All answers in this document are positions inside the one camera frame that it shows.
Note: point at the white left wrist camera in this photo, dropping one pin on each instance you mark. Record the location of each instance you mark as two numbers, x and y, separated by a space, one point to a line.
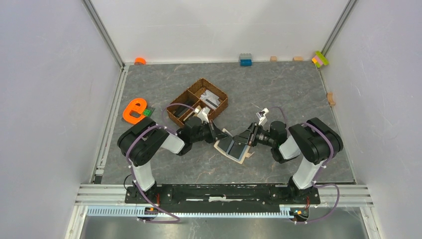
202 114

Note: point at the aluminium frame rail left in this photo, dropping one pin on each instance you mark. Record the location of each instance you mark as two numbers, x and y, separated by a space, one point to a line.
88 4

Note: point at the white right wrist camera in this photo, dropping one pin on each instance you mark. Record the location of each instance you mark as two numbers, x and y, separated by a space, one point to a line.
262 119

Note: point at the green pink yellow brick stack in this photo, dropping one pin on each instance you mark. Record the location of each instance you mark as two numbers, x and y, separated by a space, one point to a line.
319 60

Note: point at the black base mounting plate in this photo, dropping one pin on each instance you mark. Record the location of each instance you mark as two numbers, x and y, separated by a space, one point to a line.
229 198

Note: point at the small green brick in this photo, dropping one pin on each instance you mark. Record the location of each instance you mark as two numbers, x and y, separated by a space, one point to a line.
148 112

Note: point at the orange round cap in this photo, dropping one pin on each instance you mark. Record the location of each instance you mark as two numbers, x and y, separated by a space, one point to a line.
139 61

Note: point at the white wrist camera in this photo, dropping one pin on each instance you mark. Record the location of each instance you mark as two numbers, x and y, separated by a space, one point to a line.
202 114
262 119

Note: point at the curved wooden block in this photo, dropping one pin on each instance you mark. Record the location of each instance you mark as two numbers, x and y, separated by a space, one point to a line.
330 99

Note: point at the orange plastic letter toy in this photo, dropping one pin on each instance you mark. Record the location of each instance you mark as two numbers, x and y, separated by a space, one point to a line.
134 112

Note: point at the blue toy brick stack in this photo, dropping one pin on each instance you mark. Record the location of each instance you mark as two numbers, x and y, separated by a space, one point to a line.
245 59

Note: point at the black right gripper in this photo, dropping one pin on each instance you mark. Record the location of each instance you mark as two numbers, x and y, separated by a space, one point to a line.
248 136

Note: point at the woven wicker divided basket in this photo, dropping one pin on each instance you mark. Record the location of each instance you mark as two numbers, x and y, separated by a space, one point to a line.
180 109

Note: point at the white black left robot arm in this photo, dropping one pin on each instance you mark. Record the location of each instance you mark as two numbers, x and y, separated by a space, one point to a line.
140 143

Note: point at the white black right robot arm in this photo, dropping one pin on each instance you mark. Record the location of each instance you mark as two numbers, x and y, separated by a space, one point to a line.
313 140

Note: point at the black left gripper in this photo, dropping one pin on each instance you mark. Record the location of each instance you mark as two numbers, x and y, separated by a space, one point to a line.
215 132

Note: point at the aluminium frame rail right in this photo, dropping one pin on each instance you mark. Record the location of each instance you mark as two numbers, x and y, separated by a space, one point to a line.
349 7

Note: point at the silver white card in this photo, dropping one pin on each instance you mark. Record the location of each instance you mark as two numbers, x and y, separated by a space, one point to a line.
210 99

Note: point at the dark grey credit card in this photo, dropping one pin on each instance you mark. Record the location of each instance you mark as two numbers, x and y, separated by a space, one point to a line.
225 145

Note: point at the aluminium frame rail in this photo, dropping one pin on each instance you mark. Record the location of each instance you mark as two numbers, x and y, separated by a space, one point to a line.
349 7
88 4

